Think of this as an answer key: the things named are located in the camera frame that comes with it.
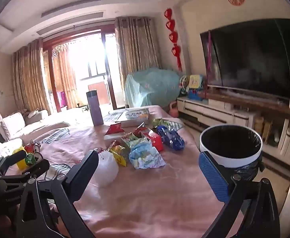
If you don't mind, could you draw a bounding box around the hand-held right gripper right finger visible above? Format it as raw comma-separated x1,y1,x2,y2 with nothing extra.
199,151,281,238

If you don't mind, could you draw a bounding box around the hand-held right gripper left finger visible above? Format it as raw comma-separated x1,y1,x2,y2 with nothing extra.
16,150,100,238

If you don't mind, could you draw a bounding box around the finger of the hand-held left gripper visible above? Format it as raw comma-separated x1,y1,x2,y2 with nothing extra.
0,151,27,171
0,159,50,179

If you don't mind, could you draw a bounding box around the white trash bin black liner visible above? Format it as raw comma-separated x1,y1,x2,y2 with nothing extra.
199,125,266,182

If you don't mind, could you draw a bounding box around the white plastic bag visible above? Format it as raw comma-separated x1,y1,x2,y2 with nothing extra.
94,149,119,187

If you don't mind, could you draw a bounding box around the light pink sofa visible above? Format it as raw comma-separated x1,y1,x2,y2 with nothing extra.
0,109,71,169

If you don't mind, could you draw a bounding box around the yellow snack wrapper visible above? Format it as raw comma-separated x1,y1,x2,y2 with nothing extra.
108,141,131,166

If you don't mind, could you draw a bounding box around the red snack bag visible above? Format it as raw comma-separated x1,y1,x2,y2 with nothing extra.
106,123,124,135

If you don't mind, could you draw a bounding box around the blue foil wrapper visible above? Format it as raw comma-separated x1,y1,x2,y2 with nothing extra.
157,125,185,152

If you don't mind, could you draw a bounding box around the white television cabinet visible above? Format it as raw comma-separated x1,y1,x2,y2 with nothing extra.
177,97,290,179

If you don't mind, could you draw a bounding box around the light blue wrapper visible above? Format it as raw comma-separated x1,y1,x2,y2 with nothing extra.
129,139,166,169

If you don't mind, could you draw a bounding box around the white flat box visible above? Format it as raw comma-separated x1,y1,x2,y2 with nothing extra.
103,110,150,129

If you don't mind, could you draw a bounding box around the purple thermos bottle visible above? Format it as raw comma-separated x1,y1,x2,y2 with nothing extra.
86,90,104,126

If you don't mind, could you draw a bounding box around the pink blanket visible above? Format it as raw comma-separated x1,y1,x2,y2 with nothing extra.
5,105,237,238

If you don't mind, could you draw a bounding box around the magenta plastic stool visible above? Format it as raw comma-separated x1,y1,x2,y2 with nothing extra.
56,91,68,109

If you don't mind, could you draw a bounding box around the crumpled green wrapper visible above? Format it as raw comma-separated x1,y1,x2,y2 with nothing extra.
152,118,175,129

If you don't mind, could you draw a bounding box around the pink kettlebell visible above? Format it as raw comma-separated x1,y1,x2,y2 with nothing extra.
169,101,179,117

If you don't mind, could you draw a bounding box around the tissue box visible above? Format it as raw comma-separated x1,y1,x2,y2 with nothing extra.
125,108,150,121

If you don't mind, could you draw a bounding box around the beige patterned curtain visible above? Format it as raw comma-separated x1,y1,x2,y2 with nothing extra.
12,38,51,114
115,16,161,105

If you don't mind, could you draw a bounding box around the colourful plastic toy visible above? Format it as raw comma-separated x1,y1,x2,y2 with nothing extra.
179,74,207,102

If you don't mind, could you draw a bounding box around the orange sheer curtain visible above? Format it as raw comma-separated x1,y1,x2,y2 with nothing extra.
52,44,79,107

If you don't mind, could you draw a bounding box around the teal dust cover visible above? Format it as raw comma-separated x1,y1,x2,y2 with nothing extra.
125,67,183,109

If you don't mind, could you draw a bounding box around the black television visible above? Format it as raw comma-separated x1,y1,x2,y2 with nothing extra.
200,18,290,101

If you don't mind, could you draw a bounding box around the red hanging decoration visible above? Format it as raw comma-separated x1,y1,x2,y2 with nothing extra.
163,8,183,72

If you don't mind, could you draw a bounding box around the brown sliding door frame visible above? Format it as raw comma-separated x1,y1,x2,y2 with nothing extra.
42,22,122,112

